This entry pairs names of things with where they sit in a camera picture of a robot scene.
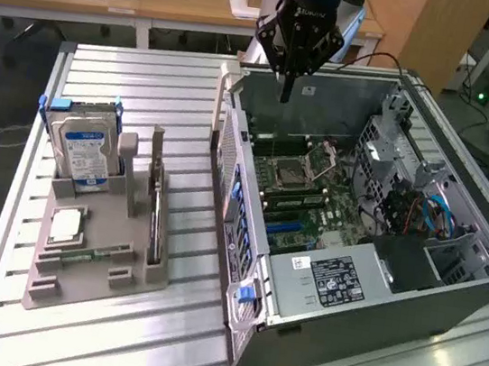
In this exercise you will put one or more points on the CPU socket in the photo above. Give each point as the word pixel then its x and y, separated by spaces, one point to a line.
pixel 291 173

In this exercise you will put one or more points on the dark grey open PC case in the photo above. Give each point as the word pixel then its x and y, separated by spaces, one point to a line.
pixel 342 333

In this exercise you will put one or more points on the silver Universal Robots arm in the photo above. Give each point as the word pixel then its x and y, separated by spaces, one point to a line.
pixel 258 53

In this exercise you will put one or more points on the metal socket cover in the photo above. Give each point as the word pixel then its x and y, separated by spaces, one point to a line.
pixel 323 157

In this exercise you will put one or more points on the white booklet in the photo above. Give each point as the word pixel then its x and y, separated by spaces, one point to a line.
pixel 242 3

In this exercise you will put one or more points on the green installed RAM stick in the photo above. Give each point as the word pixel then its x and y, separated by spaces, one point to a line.
pixel 292 202

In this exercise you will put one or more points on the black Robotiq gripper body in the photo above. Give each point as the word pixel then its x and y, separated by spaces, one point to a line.
pixel 313 1

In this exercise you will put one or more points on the metal disk bay cage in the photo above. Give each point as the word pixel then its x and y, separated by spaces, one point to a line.
pixel 379 165

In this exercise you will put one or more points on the wooden desk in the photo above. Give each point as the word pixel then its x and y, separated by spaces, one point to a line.
pixel 183 6

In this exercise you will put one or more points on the green indicator light device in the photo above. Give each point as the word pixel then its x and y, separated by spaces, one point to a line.
pixel 481 96

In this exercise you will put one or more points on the grey power supply unit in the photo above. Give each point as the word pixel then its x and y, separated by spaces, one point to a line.
pixel 293 290

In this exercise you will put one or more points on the blue case latch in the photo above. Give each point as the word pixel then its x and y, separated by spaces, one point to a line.
pixel 243 294

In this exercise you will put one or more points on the grey plastic parts rack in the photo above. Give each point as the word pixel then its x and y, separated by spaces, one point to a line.
pixel 106 227

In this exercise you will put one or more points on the blue expansion slot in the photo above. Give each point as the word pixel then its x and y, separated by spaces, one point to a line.
pixel 284 227

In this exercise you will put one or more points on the wooden cabinet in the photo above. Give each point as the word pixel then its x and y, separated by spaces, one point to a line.
pixel 429 36

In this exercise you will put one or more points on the silver CPU chip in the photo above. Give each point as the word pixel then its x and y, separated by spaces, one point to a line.
pixel 65 226

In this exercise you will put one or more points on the hard disk in blue carrier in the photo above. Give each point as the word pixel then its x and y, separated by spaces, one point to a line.
pixel 85 151

